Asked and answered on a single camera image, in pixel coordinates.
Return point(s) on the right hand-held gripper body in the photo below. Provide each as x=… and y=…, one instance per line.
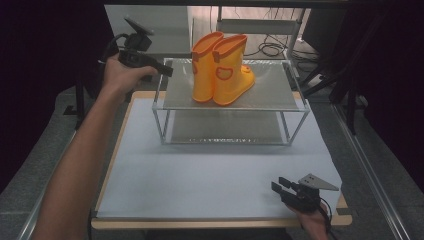
x=306, y=198

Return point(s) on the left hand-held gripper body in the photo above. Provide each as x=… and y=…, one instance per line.
x=135, y=50

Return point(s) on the yellow rubber boot orange trim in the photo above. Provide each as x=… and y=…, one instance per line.
x=201, y=73
x=230, y=86

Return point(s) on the two-tier metal shoe rack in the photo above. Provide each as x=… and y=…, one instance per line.
x=266, y=96

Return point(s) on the person's right hand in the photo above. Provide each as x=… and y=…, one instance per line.
x=315, y=223

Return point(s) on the person's left hand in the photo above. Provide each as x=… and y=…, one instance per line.
x=121, y=76

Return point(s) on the white cabinet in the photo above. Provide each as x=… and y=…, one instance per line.
x=166, y=30

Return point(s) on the white table mat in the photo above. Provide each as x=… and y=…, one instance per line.
x=206, y=180

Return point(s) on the dark curtain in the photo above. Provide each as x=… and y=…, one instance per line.
x=40, y=66
x=393, y=83

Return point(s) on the aluminium floor rail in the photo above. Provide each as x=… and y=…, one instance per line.
x=28, y=223
x=370, y=170

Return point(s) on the grey metal stand frame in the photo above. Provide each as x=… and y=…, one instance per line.
x=263, y=26

